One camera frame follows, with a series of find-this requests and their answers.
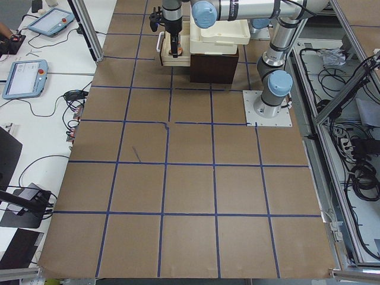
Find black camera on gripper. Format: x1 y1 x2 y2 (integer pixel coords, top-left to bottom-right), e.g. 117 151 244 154
149 7 162 33

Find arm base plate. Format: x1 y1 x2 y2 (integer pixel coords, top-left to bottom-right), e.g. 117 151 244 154
243 90 292 128

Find black laptop corner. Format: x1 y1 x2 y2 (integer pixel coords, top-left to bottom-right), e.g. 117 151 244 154
0 128 23 191

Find white drawer handle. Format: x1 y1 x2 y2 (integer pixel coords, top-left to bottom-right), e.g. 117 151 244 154
156 31 165 53

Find black cable bundle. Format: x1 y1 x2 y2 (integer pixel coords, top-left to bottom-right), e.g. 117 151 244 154
344 160 380 202

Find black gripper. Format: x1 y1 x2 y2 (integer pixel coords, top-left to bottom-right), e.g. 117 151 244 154
170 33 180 50

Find grey orange scissors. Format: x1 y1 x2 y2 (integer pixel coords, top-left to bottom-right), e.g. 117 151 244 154
168 43 183 58

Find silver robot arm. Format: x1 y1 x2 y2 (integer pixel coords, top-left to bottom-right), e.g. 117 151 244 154
190 0 328 119

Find aluminium frame post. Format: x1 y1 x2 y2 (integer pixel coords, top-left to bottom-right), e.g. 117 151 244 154
68 0 104 64

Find crumpled white paper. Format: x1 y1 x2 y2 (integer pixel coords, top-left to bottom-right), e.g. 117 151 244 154
319 48 346 66

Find black power adapter cable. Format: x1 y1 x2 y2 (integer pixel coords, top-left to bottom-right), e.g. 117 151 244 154
64 90 89 102

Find upper blue teach pendant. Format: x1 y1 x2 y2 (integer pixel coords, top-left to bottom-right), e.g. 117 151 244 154
27 8 74 37

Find light wooden drawer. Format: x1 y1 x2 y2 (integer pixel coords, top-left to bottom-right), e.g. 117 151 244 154
159 21 192 67

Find dark brown wooden cabinet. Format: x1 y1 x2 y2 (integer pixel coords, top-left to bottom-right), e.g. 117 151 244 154
190 50 239 84

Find blue teach pendant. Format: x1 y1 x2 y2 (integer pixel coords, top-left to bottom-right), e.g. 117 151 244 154
2 59 49 100
27 8 74 37

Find lower blue teach pendant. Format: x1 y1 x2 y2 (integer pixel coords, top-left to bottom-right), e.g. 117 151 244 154
2 59 49 100

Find cream plastic tray organizer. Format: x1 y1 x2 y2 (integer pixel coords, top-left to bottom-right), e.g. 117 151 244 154
190 17 251 55

